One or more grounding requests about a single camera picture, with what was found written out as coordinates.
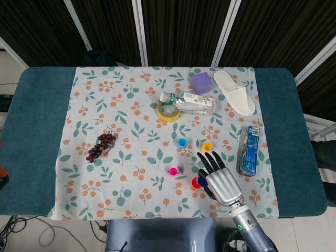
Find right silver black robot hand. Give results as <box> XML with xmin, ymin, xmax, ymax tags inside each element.
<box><xmin>196</xmin><ymin>151</ymin><xmax>244</xmax><ymax>206</ymax></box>

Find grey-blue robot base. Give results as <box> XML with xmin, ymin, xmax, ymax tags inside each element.
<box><xmin>104</xmin><ymin>217</ymin><xmax>217</xmax><ymax>252</ymax></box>

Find orange plastic cup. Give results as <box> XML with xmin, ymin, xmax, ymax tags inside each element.
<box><xmin>191</xmin><ymin>176</ymin><xmax>208</xmax><ymax>191</ymax></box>

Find blue plastic snack package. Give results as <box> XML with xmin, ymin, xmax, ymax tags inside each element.
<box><xmin>238</xmin><ymin>125</ymin><xmax>261</xmax><ymax>176</ymax></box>

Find black bag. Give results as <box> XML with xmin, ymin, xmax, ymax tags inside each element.
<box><xmin>223</xmin><ymin>228</ymin><xmax>253</xmax><ymax>252</ymax></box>

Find clear plastic water bottle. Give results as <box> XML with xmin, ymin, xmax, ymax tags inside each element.
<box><xmin>159</xmin><ymin>91</ymin><xmax>218</xmax><ymax>117</ymax></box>

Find yellow packing tape roll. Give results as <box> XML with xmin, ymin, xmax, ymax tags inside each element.
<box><xmin>156</xmin><ymin>101</ymin><xmax>182</xmax><ymax>123</ymax></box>

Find white disposable slipper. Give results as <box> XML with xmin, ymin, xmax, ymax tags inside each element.
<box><xmin>212</xmin><ymin>70</ymin><xmax>256</xmax><ymax>116</ymax></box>

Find white floral tablecloth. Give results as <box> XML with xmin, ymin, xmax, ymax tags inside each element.
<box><xmin>47</xmin><ymin>66</ymin><xmax>279</xmax><ymax>221</ymax></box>

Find purple foam cube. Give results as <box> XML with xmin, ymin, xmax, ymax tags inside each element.
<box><xmin>192</xmin><ymin>72</ymin><xmax>213</xmax><ymax>95</ymax></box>

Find white metal rack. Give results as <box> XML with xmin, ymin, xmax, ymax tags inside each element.
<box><xmin>304</xmin><ymin>113</ymin><xmax>336</xmax><ymax>141</ymax></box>

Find bunch of dark red grapes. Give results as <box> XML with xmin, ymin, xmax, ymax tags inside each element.
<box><xmin>86</xmin><ymin>130</ymin><xmax>117</xmax><ymax>163</ymax></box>

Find dark folding screen white frames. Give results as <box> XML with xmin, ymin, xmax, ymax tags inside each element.
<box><xmin>0</xmin><ymin>0</ymin><xmax>336</xmax><ymax>116</ymax></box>

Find teal table cover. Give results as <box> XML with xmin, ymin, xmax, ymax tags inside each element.
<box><xmin>0</xmin><ymin>67</ymin><xmax>328</xmax><ymax>218</ymax></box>

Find orange black object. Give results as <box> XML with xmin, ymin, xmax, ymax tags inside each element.
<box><xmin>0</xmin><ymin>165</ymin><xmax>10</xmax><ymax>190</ymax></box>

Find cables on the floor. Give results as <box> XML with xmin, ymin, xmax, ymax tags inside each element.
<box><xmin>0</xmin><ymin>215</ymin><xmax>56</xmax><ymax>252</ymax></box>

